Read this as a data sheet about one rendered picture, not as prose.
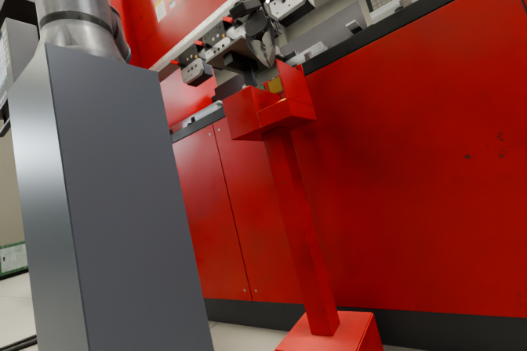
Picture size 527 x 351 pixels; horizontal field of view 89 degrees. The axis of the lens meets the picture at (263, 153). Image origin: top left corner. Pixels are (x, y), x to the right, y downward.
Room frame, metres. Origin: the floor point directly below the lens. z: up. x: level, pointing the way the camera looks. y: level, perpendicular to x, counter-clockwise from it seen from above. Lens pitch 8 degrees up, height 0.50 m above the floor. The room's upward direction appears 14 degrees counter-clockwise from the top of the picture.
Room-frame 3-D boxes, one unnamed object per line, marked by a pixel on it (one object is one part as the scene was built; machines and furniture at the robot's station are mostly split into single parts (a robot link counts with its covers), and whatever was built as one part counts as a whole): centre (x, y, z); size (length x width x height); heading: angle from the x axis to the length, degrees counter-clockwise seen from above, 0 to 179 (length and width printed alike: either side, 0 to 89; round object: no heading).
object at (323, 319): (0.75, -0.05, 0.39); 0.06 x 0.06 x 0.54; 57
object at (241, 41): (0.96, -0.03, 1.00); 0.26 x 0.18 x 0.01; 144
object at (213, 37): (1.21, 0.07, 1.22); 0.15 x 0.09 x 0.17; 54
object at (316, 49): (1.05, -0.16, 0.92); 0.39 x 0.06 x 0.10; 54
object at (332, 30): (1.63, -0.22, 1.12); 1.13 x 0.02 x 0.44; 54
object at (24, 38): (1.33, 1.19, 1.42); 0.45 x 0.12 x 0.36; 55
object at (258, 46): (0.72, -0.07, 0.87); 0.06 x 0.03 x 0.09; 147
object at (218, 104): (1.40, 0.34, 0.92); 0.50 x 0.06 x 0.10; 54
